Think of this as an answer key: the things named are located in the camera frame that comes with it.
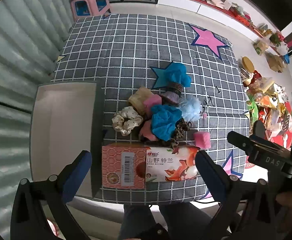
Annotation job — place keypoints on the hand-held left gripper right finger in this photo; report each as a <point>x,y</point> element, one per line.
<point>209,173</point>

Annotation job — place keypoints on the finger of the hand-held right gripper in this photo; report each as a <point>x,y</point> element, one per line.
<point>258,128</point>
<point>241,141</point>

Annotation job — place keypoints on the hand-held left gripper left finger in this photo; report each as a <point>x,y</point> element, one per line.
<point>78,173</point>

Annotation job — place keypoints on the pink sponge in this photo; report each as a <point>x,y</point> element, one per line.
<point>203,140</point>
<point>152,103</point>

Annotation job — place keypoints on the white cardboard box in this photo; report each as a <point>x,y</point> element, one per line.
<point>63,130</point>

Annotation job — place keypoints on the light blue fluffy scrunchie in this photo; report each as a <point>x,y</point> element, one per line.
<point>192,107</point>

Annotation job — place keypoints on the blue crinkled cloth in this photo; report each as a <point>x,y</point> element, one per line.
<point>164,121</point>
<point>177,73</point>

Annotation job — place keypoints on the pink sock with black cuff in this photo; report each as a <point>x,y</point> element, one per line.
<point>147,132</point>

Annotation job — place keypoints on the pile of colourful snack packets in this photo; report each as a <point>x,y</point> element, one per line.
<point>268,105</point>

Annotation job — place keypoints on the leopard print scrunchie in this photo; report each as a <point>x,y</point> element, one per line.
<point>179,132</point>

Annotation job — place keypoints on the pink patterned tissue box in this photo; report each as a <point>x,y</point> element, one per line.
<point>146,166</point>

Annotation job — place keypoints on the jar with wooden lid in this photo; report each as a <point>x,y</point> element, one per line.
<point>247,65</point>

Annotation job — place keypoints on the brown cardboard box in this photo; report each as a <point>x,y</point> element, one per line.
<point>276,62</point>

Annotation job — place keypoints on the cream polka-dot scrunchie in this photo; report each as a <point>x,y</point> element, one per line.
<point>126,120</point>

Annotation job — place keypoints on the beige scrunchie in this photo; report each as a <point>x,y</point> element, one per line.
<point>138,99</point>

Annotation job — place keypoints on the grey checked star blanket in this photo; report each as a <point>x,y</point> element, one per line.
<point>136,52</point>

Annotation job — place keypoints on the white low cabinet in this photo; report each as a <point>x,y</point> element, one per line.
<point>206,2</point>

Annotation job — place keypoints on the pink plastic stool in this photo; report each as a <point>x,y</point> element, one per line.
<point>91,3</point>

